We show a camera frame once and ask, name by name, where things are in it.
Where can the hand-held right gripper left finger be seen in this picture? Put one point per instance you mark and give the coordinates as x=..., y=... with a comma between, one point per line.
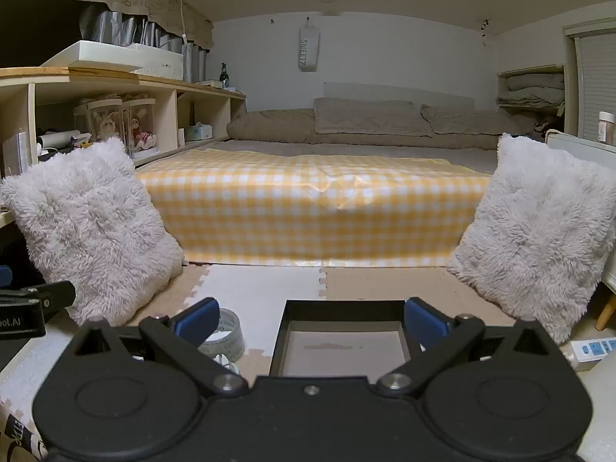
x=197, y=320

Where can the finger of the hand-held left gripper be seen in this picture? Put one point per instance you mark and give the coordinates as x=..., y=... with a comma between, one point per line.
x=4, y=276
x=53, y=294

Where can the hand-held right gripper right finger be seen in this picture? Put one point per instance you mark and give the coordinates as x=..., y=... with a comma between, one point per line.
x=423, y=322

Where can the black box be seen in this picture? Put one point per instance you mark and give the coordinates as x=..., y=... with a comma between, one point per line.
x=337, y=346

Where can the beige and white foam mat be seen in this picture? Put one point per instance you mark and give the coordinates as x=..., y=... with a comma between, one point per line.
x=260, y=288

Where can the fluffy white pillow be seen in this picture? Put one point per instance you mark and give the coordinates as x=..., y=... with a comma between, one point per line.
x=534, y=236
x=91, y=231

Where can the printed cloth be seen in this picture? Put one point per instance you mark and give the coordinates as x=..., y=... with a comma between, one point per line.
x=17, y=438

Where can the grey upright book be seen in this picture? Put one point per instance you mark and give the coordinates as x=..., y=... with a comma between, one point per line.
x=17, y=154

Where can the white paper roll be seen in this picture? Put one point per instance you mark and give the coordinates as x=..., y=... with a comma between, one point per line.
x=57, y=139

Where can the yellow checked blanket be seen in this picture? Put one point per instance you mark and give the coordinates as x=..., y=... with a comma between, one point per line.
x=288, y=202

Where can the white power strip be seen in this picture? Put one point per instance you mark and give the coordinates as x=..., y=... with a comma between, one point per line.
x=594, y=348

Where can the clear case with beige doll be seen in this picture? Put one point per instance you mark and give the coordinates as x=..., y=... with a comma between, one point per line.
x=103, y=122

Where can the tissue box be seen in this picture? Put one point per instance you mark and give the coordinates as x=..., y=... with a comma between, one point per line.
x=197, y=134

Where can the clear case with pink doll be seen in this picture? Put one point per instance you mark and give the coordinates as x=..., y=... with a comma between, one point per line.
x=139, y=125

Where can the wooden shelf unit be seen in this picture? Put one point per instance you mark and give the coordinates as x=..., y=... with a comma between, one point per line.
x=166, y=120

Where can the brown rolled duvet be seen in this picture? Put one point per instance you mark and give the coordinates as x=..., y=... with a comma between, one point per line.
x=269, y=127

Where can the beige bed pillow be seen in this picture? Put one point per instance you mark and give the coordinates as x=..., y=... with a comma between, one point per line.
x=471, y=118
x=365, y=115

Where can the large flat white box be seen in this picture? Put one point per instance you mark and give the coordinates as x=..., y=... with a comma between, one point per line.
x=82, y=55

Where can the thin flat white box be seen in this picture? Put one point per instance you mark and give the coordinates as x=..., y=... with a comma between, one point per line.
x=211, y=85

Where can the white cabinet with wooden legs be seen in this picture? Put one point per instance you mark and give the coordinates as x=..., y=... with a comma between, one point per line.
x=582, y=143

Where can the dark glass bottle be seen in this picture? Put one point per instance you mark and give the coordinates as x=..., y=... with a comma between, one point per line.
x=224, y=77

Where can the white printed box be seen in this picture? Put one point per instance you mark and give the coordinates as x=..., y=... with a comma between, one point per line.
x=159, y=65

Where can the folded beige blankets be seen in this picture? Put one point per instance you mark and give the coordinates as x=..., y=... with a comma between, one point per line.
x=529, y=84

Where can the white lidded jar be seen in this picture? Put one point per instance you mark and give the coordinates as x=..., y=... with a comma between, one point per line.
x=605, y=127

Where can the grey plastic curtain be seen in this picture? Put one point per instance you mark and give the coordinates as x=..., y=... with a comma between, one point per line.
x=120, y=26

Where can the white window blind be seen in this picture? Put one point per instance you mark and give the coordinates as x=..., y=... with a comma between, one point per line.
x=596, y=82

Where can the brown paper valance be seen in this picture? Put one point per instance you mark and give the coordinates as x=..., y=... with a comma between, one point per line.
x=144, y=5

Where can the wooden wall shelf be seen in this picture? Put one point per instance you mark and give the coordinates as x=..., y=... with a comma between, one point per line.
x=503, y=70

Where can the black wall decoration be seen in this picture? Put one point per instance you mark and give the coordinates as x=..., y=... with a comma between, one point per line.
x=485, y=26

